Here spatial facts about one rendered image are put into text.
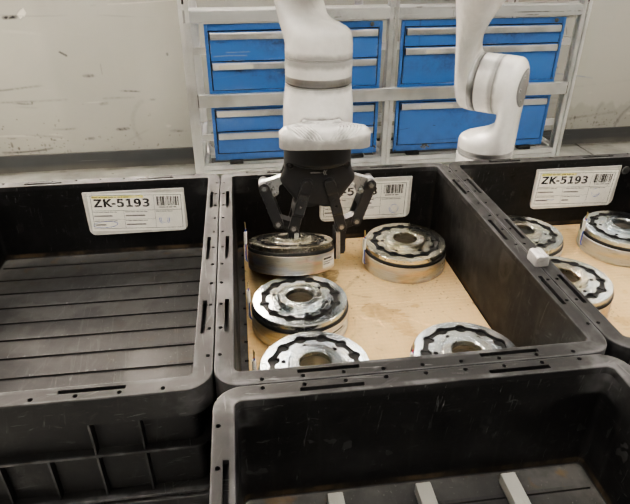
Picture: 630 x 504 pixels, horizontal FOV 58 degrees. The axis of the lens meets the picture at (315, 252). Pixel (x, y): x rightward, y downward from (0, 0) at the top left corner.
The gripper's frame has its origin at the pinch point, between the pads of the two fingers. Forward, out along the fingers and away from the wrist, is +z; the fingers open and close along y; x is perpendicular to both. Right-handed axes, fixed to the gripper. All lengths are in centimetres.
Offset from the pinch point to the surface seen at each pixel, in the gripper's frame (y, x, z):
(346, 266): -4.1, -1.3, 4.1
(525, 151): -120, -183, 52
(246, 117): 9, -180, 33
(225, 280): 10.1, 16.4, -5.4
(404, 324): -8.4, 11.4, 4.3
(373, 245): -7.2, -0.7, 0.9
